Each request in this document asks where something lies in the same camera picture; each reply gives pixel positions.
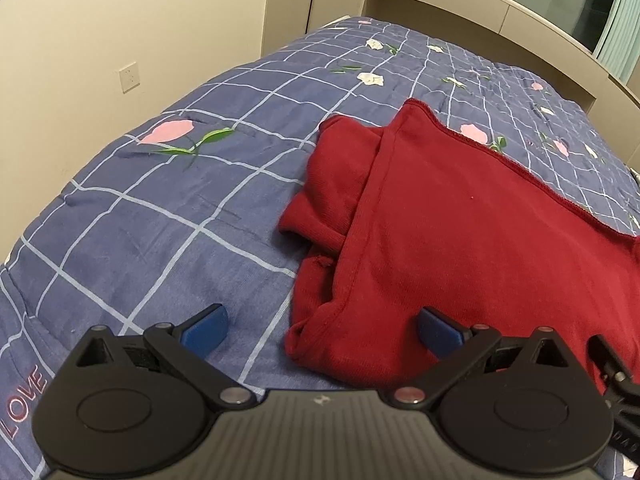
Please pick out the white wall socket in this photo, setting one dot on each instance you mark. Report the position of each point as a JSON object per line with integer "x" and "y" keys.
{"x": 129, "y": 77}

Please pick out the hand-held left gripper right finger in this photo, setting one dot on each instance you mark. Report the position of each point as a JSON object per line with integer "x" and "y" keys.
{"x": 436, "y": 331}

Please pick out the beige window bench cabinet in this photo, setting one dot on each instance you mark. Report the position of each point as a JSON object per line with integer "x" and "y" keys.
{"x": 450, "y": 5}

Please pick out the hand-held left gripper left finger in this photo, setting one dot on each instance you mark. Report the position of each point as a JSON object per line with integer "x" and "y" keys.
{"x": 205, "y": 331}

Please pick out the light blue curtain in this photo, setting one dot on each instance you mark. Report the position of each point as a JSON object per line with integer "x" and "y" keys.
{"x": 620, "y": 40}

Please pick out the blue floral checked quilt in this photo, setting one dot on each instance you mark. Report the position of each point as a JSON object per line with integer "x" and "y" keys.
{"x": 165, "y": 240}

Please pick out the red sweater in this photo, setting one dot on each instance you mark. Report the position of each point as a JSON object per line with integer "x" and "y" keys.
{"x": 450, "y": 240}

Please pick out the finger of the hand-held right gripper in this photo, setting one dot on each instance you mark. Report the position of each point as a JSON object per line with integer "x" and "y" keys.
{"x": 620, "y": 377}

